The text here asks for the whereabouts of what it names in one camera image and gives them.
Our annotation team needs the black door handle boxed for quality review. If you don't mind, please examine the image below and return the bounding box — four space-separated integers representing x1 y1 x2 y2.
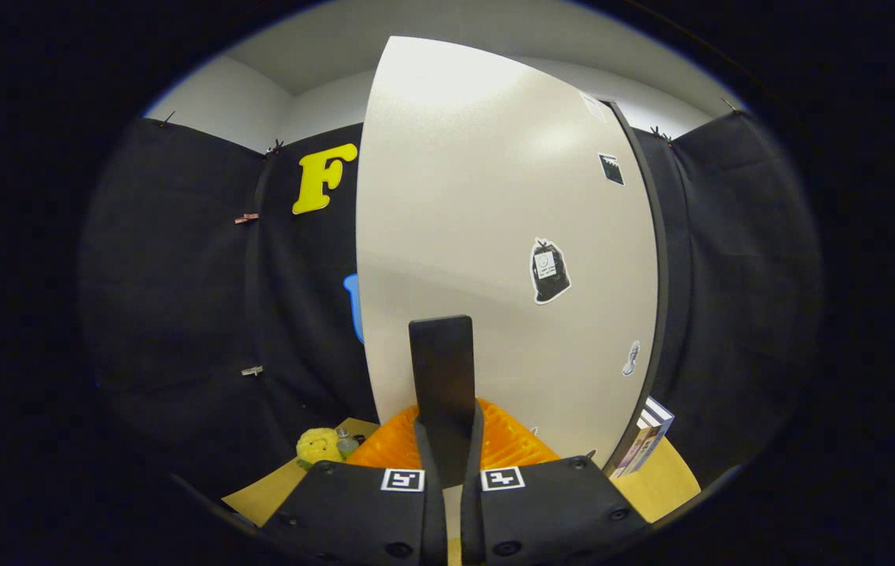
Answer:
409 315 477 488

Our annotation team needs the stack of books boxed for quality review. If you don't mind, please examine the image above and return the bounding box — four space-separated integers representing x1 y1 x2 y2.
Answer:
611 396 676 478

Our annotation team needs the black backdrop cloth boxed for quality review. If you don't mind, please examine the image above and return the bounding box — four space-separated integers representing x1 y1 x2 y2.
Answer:
78 110 821 504

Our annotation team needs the yellow plush toy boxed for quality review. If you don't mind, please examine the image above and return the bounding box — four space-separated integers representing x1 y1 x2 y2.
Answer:
295 427 343 470

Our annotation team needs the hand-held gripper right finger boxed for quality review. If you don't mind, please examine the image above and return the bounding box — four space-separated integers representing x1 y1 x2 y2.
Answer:
459 399 650 566

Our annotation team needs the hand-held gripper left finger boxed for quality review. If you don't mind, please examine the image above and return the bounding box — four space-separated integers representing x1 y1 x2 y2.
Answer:
259 404 448 566

